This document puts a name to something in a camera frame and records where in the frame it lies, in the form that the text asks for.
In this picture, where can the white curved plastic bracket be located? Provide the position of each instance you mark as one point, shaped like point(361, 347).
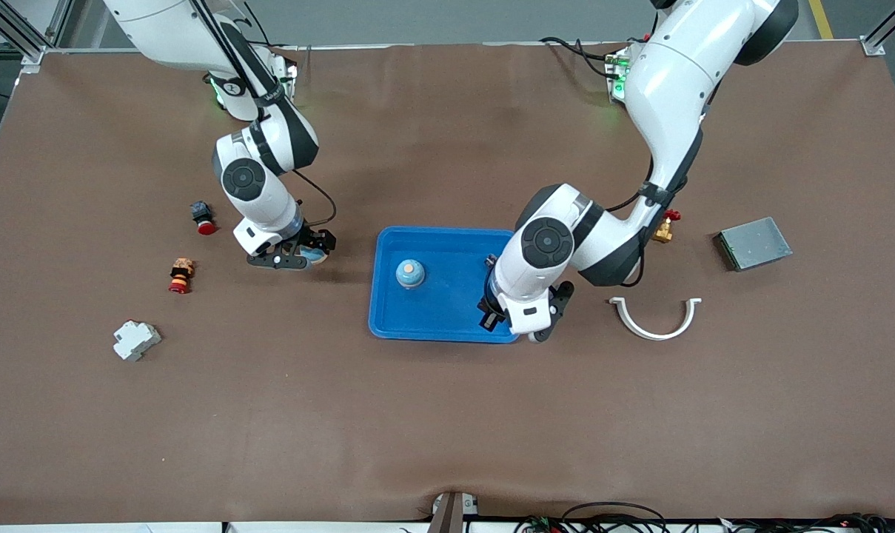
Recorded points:
point(651, 334)

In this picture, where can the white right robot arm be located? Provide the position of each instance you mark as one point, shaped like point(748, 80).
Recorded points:
point(269, 200)

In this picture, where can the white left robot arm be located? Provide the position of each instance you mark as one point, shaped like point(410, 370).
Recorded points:
point(676, 81)

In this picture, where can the blue plastic tray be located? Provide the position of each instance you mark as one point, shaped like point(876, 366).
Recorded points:
point(447, 311)

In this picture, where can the brown table mat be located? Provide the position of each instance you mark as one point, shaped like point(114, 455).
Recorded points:
point(447, 414)

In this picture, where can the red yellow emergency stop switch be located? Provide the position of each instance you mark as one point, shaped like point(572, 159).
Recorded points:
point(181, 275)

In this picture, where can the grey metal box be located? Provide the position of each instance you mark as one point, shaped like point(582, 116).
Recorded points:
point(754, 244)

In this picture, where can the white circuit breaker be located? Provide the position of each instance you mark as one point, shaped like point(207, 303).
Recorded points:
point(136, 340)

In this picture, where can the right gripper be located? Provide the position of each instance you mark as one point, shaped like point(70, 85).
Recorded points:
point(315, 238)

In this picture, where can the metal table clamp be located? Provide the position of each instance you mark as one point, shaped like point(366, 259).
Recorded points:
point(447, 514)

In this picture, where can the blue dome desk bell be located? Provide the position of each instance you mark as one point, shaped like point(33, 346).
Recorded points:
point(410, 274)
point(315, 258)

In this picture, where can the black red push button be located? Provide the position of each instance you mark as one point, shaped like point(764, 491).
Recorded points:
point(203, 217)

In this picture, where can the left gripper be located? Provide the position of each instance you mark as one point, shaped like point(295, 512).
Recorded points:
point(489, 305)

